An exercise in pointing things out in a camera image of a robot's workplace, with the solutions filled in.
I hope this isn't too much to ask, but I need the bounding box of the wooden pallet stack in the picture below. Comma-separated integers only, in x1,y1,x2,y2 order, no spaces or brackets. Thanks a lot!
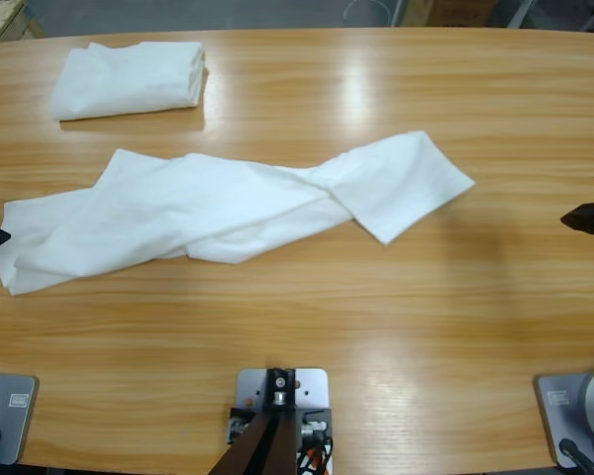
0,0,46,45

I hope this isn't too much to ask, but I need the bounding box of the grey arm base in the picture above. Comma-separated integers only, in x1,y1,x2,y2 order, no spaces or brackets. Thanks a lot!
534,366,594,469
0,373,39,466

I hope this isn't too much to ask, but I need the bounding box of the white mount plate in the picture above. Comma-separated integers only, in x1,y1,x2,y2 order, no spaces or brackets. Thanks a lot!
235,366,332,412

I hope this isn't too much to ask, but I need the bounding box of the folded white T-shirt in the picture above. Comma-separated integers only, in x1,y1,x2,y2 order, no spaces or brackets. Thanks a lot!
48,41,208,122

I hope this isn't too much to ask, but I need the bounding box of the brown cardboard box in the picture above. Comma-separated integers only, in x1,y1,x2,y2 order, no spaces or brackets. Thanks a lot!
400,0,490,27

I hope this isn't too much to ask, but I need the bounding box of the white T-shirt with small print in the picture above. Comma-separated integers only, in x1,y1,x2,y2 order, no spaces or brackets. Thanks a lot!
0,129,476,297

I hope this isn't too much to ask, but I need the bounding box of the orange clamp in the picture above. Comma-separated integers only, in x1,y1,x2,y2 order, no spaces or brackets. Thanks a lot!
296,441,336,475

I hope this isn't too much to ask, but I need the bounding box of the silver bracket fitting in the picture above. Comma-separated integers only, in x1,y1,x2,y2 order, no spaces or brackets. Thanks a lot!
300,418,328,441
227,415,251,442

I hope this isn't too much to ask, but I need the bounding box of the dark camera post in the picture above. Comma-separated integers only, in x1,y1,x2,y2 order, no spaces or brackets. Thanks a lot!
210,366,298,475

